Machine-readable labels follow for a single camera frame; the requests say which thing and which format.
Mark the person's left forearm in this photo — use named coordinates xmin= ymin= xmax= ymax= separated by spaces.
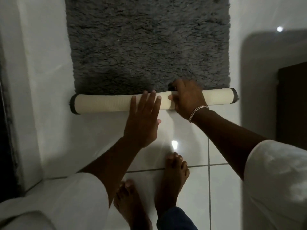
xmin=78 ymin=138 xmax=147 ymax=209

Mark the person's right forearm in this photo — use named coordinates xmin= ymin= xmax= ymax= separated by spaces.
xmin=191 ymin=108 xmax=268 ymax=183

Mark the person's white left sleeve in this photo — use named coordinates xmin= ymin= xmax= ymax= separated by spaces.
xmin=0 ymin=172 xmax=110 ymax=230

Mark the person's right foot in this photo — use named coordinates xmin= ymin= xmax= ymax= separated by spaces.
xmin=154 ymin=152 xmax=190 ymax=219

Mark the person's white sleeve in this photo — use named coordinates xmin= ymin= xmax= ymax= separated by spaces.
xmin=242 ymin=140 xmax=307 ymax=230
xmin=0 ymin=172 xmax=110 ymax=230

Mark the blue jeans leg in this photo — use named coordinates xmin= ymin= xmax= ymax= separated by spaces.
xmin=156 ymin=206 xmax=198 ymax=230

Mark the person's left foot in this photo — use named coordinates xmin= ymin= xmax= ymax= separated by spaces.
xmin=113 ymin=180 xmax=153 ymax=230

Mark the person's foot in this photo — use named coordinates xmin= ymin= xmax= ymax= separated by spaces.
xmin=113 ymin=180 xmax=153 ymax=230
xmin=154 ymin=152 xmax=190 ymax=219

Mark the grey shaggy bath mat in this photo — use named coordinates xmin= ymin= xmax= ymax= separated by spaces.
xmin=63 ymin=0 xmax=239 ymax=115

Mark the person's white right sleeve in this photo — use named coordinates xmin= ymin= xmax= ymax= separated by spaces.
xmin=242 ymin=140 xmax=307 ymax=230

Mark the person's right hand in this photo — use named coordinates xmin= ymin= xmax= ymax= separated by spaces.
xmin=168 ymin=79 xmax=210 ymax=121

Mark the person's left hand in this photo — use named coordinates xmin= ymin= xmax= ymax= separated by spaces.
xmin=123 ymin=90 xmax=162 ymax=149

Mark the silver chain bracelet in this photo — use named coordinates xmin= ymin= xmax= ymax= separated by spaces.
xmin=188 ymin=105 xmax=210 ymax=123

